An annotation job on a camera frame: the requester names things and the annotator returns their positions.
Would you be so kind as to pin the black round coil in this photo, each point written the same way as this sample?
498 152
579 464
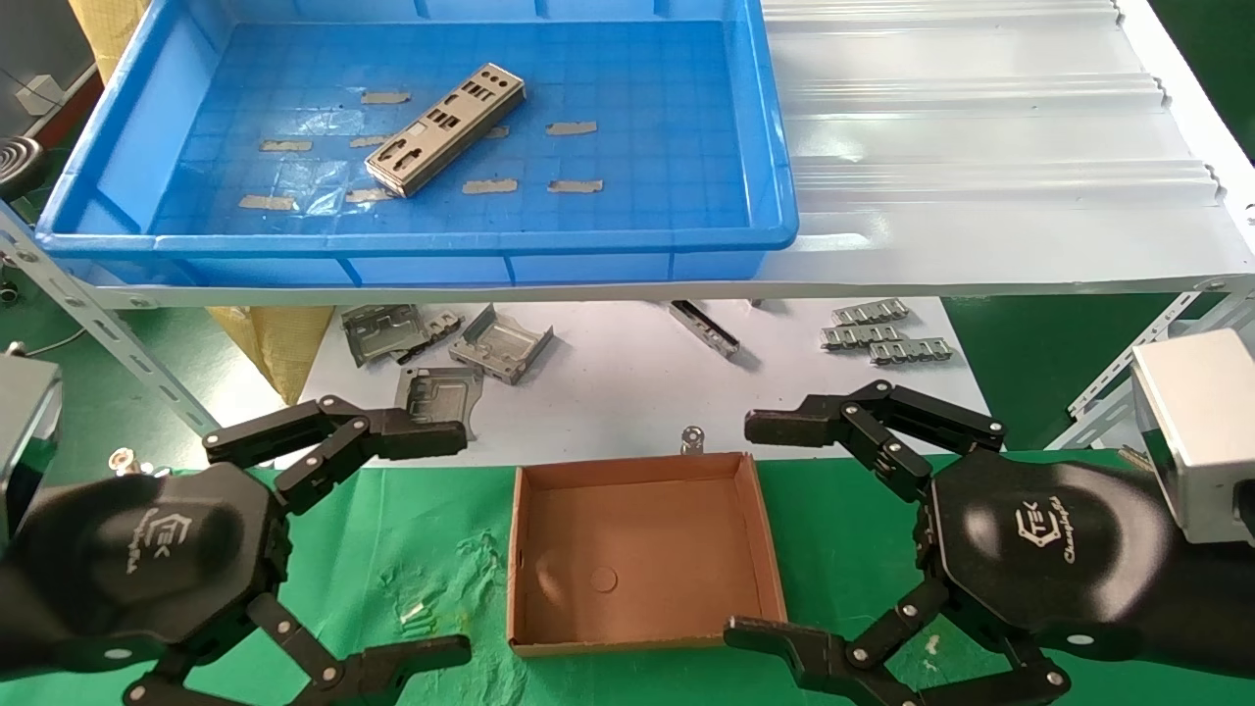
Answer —
20 165

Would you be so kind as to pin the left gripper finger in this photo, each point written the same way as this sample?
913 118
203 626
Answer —
333 441
324 672

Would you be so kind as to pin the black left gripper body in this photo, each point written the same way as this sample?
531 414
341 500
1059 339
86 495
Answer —
137 559

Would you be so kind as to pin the grey square metal bracket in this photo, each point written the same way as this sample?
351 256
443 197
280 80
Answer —
451 387

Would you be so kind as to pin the blue plastic tray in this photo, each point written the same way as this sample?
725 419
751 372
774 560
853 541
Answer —
637 176

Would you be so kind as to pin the white low shelf board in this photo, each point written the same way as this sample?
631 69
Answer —
608 392

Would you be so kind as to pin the green table cloth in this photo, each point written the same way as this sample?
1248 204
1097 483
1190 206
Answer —
412 549

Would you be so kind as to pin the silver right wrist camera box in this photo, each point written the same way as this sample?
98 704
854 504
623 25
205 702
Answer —
1201 431

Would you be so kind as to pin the grey folded metal bracket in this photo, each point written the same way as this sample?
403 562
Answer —
500 345

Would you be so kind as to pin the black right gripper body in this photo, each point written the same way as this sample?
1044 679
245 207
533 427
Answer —
1039 549

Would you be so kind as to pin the small slotted metal strip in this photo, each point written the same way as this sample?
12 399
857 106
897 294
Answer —
863 336
871 312
912 351

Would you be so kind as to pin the small grey metal bracket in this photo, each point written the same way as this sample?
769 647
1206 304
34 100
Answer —
443 322

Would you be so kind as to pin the metal I/O shield plate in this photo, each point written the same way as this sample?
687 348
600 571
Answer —
441 127

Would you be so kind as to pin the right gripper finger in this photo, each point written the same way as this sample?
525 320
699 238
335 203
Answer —
863 427
833 667

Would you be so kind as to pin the open brown cardboard box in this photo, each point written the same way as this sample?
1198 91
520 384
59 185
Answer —
637 549

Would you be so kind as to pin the long dark metal strip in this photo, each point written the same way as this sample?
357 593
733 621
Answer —
704 328

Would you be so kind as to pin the small white box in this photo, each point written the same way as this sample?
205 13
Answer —
39 93

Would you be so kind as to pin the grey stamped metal plate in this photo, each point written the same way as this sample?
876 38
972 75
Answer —
382 333

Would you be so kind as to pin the white perforated shelf post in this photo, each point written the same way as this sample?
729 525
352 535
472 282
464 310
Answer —
98 324
1157 333

